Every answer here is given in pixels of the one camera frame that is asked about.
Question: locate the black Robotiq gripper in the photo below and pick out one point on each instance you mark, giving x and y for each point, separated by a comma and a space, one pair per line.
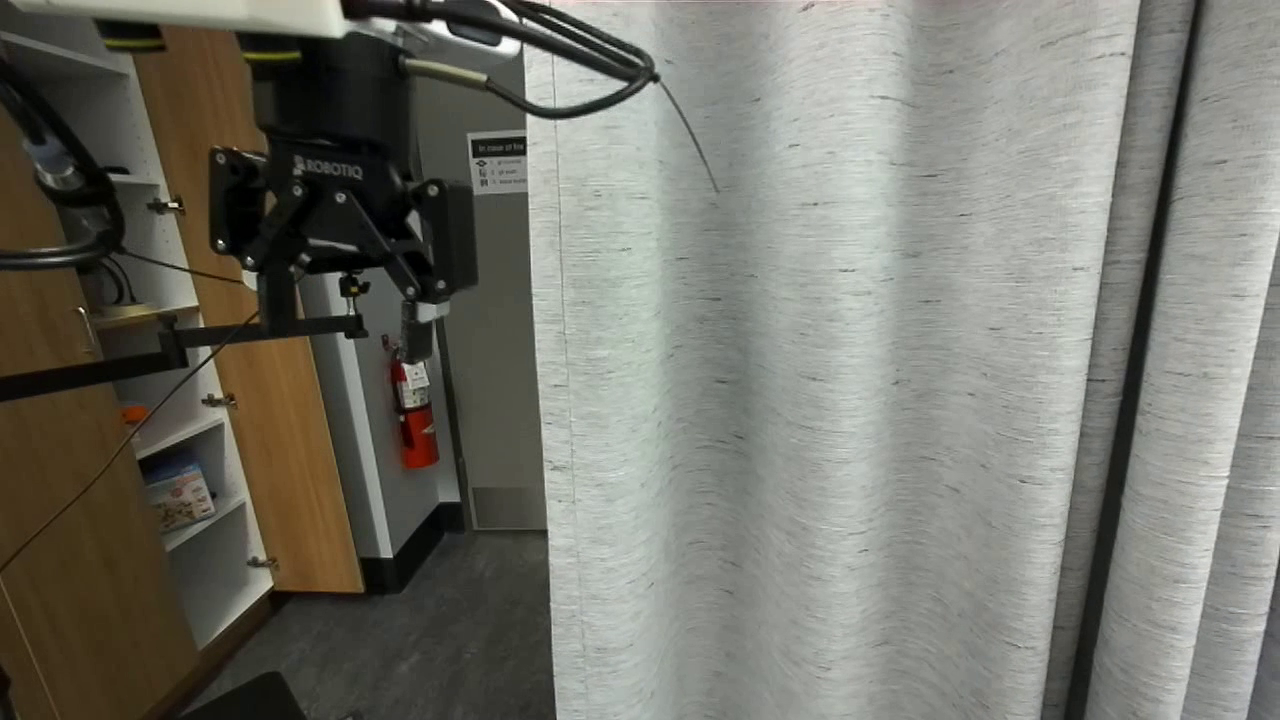
324, 127

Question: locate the light grey fabric curtain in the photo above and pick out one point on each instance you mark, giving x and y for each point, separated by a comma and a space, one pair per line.
1204, 442
815, 400

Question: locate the red fire extinguisher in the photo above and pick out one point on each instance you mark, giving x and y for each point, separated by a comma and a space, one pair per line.
415, 404

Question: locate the open wooden cabinet door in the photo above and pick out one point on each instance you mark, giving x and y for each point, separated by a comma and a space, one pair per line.
285, 454

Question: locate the silver cabinet knob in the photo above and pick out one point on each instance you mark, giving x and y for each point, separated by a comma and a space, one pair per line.
261, 562
217, 398

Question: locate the grey door with kick plate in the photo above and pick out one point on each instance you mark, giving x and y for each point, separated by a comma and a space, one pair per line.
501, 400

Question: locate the white paper door sign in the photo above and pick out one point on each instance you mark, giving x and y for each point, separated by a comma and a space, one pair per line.
497, 162

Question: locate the black tripod cross bar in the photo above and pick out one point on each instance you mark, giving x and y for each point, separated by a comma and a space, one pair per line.
132, 361

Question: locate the small orange object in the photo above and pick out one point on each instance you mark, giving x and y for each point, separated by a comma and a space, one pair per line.
136, 415

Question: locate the small printed cardboard box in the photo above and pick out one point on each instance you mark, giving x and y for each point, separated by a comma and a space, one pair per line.
181, 491

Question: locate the white shelf unit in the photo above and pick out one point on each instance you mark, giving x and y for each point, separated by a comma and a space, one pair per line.
212, 573

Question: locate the wooden cabinet side panel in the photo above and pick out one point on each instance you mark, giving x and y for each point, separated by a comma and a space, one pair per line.
81, 602

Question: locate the thin black zip tie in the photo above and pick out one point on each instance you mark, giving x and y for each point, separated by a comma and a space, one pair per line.
688, 132

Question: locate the black flat object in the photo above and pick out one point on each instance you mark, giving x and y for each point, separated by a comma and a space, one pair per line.
245, 697

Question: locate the black wrist camera block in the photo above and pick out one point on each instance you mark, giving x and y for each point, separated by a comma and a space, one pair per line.
456, 241

